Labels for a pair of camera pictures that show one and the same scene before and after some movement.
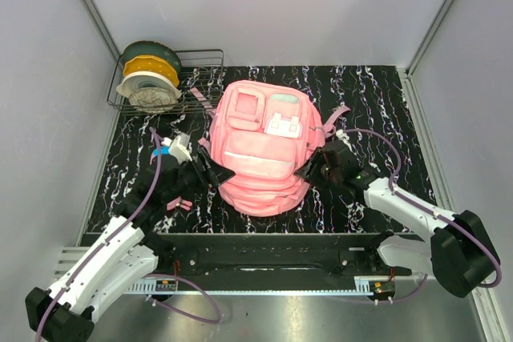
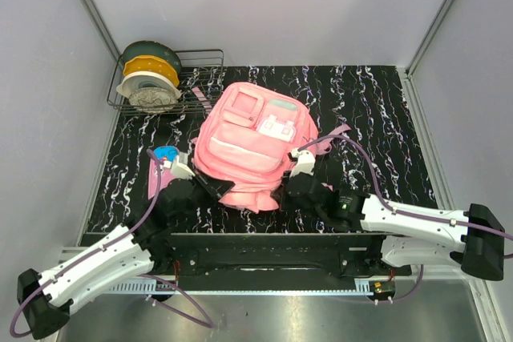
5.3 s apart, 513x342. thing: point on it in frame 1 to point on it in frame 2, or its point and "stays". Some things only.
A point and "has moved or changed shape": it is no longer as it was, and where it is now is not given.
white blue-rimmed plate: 137,79 stays
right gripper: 310,169 to 283,198
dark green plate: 152,48 stays
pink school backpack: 264,130 has moved or changed shape
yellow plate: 152,64 stays
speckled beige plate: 152,100 stays
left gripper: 220,173 to 216,187
